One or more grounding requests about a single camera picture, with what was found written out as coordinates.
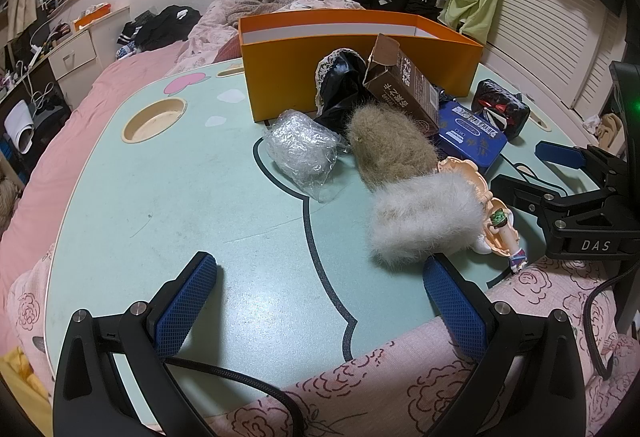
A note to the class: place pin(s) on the black red quilted pouch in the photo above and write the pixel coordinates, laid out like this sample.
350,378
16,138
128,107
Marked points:
500,99

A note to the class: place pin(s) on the crumpled clear plastic wrap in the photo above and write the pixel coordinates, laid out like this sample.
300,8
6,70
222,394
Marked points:
300,147

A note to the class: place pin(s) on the black plastic bag lace trim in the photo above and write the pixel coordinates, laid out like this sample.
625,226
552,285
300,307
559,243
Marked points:
340,87

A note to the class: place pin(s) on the brown drink carton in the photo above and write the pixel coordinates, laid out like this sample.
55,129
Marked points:
400,92

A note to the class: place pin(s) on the white drawer cabinet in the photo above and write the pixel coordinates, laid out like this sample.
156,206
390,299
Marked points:
75,54

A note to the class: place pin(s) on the blue tin box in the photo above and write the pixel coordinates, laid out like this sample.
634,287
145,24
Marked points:
470,137

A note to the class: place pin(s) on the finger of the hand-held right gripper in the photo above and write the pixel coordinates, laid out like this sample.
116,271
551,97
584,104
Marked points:
520,189
560,154

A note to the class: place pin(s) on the white fur ball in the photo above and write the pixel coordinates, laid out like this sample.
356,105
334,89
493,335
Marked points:
420,217

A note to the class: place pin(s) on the brown fur ball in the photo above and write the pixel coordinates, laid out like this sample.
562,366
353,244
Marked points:
390,147

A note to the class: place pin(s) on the orange cardboard box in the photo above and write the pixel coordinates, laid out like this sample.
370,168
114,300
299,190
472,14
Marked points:
285,72

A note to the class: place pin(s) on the peach doll figure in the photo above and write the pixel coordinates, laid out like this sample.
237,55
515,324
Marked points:
500,232

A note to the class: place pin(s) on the white louvred closet door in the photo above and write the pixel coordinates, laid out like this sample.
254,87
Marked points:
550,42

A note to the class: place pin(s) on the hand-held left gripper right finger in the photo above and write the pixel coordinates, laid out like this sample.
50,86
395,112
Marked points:
455,312

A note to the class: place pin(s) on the mint green cartoon desktop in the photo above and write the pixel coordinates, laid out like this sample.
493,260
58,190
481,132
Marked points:
200,217

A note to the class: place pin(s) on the black white-striped clothes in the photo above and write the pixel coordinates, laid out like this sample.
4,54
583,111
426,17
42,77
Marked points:
165,22

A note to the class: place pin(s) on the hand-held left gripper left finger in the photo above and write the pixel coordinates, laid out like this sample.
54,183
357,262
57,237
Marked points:
185,302

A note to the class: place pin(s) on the orange tissue box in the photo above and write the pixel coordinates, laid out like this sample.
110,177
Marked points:
92,17

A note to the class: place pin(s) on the pink floral blanket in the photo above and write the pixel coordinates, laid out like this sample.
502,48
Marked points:
100,87

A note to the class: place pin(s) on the yellow cloth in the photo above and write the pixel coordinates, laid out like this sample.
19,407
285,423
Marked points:
25,372

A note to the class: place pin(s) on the white curved device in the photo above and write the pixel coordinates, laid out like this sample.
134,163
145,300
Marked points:
20,127

